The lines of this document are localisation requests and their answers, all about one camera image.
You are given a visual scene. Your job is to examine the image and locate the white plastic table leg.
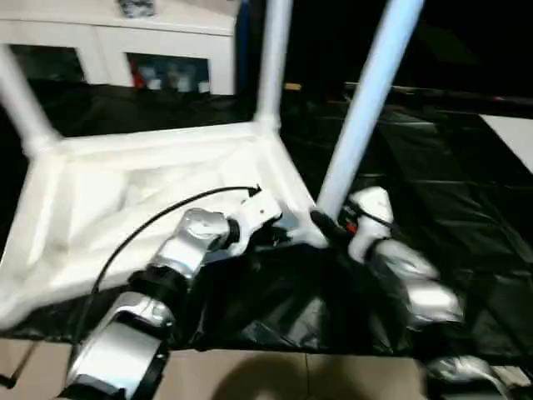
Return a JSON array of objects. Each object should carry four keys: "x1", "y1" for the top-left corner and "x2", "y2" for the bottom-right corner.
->
[
  {"x1": 316, "y1": 0, "x2": 426, "y2": 221},
  {"x1": 252, "y1": 0, "x2": 293, "y2": 127},
  {"x1": 0, "y1": 43, "x2": 60, "y2": 156}
]

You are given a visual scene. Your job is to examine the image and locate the black work mat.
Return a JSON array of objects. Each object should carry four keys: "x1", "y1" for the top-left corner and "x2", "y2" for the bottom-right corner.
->
[{"x1": 0, "y1": 81, "x2": 533, "y2": 358}]

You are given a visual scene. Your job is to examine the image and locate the white flat board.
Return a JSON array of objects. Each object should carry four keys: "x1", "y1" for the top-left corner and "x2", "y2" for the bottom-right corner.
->
[{"x1": 477, "y1": 113, "x2": 533, "y2": 175}]

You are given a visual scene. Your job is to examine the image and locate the blue vertical panel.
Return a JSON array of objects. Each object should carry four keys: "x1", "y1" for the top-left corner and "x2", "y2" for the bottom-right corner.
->
[{"x1": 234, "y1": 0, "x2": 250, "y2": 96}]

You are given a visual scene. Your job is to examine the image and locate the white glass-door cabinet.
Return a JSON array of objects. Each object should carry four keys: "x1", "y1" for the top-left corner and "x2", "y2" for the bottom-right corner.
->
[{"x1": 0, "y1": 0, "x2": 237, "y2": 96}]

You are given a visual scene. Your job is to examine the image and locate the grey glossy object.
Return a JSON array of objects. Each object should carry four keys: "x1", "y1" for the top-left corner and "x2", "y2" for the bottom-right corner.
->
[{"x1": 117, "y1": 0, "x2": 156, "y2": 18}]

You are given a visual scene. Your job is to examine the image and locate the black folding chair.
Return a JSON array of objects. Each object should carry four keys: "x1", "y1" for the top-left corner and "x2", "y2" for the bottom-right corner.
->
[{"x1": 0, "y1": 340, "x2": 37, "y2": 392}]

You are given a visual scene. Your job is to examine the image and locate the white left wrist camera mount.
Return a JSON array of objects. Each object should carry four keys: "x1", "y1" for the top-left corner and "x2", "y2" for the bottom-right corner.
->
[{"x1": 232, "y1": 190, "x2": 285, "y2": 256}]

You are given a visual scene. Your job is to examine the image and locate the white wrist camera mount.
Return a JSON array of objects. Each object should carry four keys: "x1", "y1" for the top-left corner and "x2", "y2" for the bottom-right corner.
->
[
  {"x1": 346, "y1": 186, "x2": 396, "y2": 263},
  {"x1": 232, "y1": 190, "x2": 285, "y2": 256}
]

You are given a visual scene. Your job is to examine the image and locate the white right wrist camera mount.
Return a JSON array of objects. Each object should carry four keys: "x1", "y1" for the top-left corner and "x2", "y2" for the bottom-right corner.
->
[{"x1": 346, "y1": 186, "x2": 396, "y2": 263}]

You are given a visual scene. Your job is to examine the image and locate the black metal rail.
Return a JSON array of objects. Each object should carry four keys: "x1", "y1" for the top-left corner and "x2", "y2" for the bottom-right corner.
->
[{"x1": 342, "y1": 81, "x2": 533, "y2": 110}]

